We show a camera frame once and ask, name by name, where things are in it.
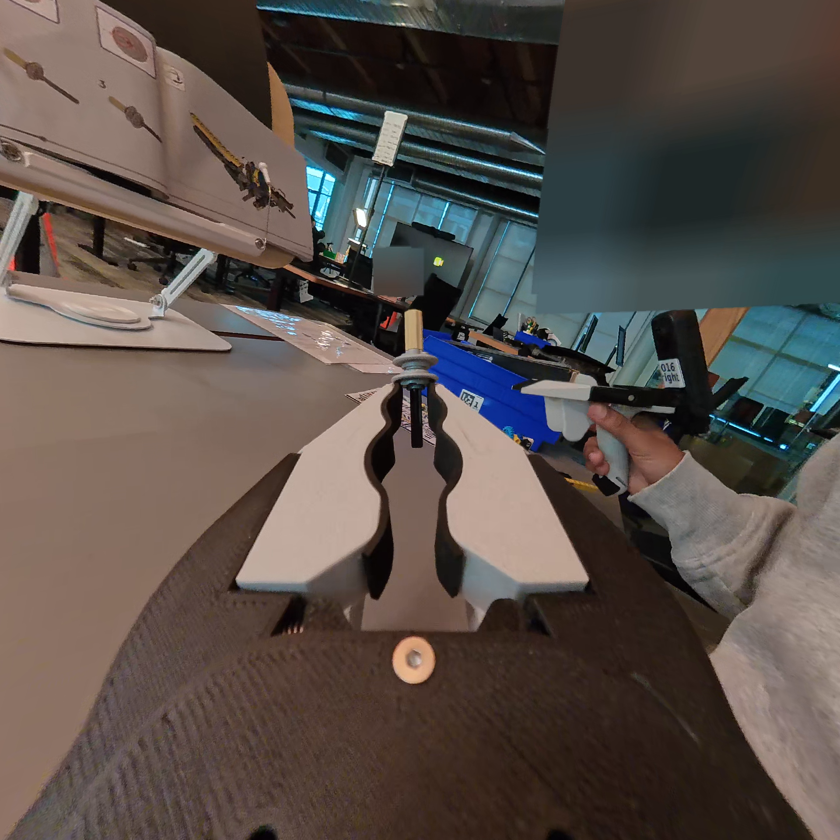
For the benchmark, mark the white book stand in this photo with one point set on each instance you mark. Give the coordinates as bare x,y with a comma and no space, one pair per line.
131,328

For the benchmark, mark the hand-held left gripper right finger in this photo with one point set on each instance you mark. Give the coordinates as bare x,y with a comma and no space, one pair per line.
518,518

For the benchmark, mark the black lego axle with discs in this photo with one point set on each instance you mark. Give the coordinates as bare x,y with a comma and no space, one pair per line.
415,367

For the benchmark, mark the blue plastic bin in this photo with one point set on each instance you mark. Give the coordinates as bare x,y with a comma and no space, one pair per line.
485,380

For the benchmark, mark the white printed sheet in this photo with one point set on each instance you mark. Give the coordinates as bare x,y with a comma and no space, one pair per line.
308,334

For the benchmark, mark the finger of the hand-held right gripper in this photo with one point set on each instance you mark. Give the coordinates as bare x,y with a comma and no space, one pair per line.
564,388

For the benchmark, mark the black monitor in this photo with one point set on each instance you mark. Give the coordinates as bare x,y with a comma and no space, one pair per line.
446,249

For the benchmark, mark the person's right hand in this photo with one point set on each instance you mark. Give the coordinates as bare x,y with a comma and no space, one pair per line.
646,453

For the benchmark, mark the white light panel on stand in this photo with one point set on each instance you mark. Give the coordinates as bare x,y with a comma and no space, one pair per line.
389,138

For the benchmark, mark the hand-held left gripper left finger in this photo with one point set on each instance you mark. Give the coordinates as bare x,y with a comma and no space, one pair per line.
308,518

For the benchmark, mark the tan lego tube piece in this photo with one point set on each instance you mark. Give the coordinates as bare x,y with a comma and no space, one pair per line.
414,331

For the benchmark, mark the wooden office desk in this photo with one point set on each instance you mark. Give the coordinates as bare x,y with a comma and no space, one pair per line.
341,282

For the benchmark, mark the person's right forearm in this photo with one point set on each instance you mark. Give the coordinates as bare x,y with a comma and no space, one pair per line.
754,558

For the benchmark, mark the open instruction booklet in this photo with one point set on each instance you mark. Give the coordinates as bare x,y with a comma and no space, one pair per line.
164,118

